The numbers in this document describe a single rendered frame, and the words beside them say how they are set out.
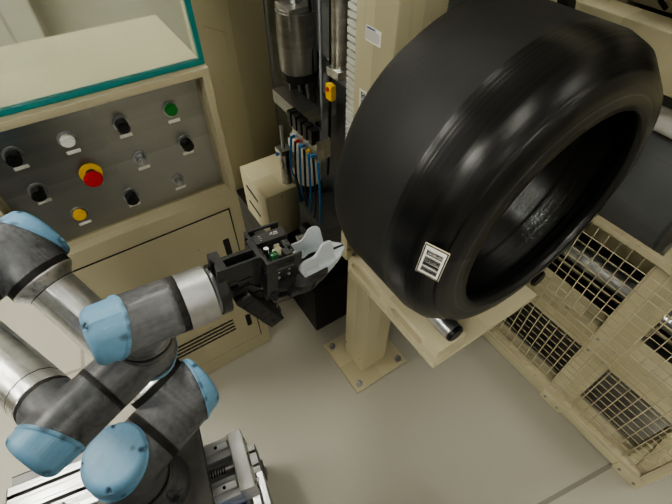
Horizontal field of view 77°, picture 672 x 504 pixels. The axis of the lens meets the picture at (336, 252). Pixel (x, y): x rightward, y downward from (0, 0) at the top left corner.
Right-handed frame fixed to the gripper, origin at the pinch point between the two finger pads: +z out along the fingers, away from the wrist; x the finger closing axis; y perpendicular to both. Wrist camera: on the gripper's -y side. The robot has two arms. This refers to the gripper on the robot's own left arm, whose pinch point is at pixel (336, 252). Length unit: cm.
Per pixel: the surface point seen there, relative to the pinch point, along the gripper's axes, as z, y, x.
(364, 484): 20, -121, -11
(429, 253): 9.8, 3.9, -9.9
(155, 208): -15, -34, 66
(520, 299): 56, -35, -10
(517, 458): 74, -114, -36
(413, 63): 17.8, 23.5, 9.8
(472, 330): 39, -37, -10
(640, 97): 44, 24, -13
